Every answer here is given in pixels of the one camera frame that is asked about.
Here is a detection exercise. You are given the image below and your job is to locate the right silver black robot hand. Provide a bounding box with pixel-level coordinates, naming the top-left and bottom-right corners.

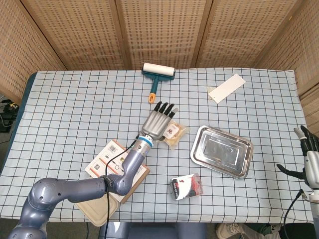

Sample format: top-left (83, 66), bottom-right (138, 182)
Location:
top-left (276, 125), bottom-right (319, 191)

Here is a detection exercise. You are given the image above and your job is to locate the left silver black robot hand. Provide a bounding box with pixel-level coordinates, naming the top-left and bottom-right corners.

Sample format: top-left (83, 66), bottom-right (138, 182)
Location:
top-left (141, 101), bottom-right (179, 142)

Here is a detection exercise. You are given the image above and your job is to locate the snack bag clear beige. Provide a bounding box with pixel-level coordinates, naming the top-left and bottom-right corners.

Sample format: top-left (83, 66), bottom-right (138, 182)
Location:
top-left (161, 119), bottom-right (190, 150)

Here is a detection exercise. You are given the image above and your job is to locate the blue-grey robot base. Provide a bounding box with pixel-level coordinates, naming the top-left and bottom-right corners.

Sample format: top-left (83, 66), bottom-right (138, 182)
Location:
top-left (99, 222), bottom-right (207, 239)

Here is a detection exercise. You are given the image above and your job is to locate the stainless steel rectangular tray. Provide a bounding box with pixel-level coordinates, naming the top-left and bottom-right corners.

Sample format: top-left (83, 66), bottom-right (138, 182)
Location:
top-left (190, 125), bottom-right (254, 179)

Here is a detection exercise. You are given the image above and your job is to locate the teal lint roller orange tip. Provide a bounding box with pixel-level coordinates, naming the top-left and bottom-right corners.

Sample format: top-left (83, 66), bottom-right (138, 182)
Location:
top-left (141, 62), bottom-right (176, 104)

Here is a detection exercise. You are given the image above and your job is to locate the brown cardboard box white label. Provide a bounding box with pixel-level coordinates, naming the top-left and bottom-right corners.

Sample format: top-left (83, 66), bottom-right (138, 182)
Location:
top-left (84, 139), bottom-right (151, 204)

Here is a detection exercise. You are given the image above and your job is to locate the white paper card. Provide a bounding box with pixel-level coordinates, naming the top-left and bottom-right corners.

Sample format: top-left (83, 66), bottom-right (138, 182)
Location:
top-left (208, 73), bottom-right (247, 104)

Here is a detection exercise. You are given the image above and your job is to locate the blue white checked tablecloth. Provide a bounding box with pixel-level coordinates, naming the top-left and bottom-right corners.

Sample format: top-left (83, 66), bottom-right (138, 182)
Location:
top-left (0, 67), bottom-right (319, 226)

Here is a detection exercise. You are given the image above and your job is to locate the woven wooden folding screen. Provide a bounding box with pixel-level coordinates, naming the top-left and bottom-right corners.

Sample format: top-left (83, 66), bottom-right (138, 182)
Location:
top-left (0, 0), bottom-right (319, 150)

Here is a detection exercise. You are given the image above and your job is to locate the white sneaker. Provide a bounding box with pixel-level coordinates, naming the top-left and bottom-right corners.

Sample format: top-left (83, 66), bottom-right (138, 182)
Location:
top-left (216, 222), bottom-right (250, 239)

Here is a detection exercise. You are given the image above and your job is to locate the beige pulp lunch box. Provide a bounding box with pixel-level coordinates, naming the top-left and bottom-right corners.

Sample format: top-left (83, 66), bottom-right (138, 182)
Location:
top-left (74, 193), bottom-right (120, 227)

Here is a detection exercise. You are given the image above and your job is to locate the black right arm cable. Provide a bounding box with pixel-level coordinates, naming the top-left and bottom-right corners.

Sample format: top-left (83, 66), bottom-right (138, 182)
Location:
top-left (283, 189), bottom-right (306, 225)

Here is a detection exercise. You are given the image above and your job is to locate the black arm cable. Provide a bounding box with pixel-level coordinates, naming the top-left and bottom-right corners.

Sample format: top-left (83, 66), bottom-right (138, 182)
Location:
top-left (103, 134), bottom-right (140, 239)
top-left (283, 189), bottom-right (306, 225)

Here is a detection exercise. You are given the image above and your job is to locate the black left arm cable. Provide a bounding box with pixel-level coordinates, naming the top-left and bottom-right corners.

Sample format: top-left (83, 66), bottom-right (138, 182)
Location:
top-left (103, 134), bottom-right (140, 239)

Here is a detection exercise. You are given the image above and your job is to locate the black equipment with cables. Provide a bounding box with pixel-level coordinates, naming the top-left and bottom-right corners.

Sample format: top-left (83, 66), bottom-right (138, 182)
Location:
top-left (0, 98), bottom-right (19, 132)

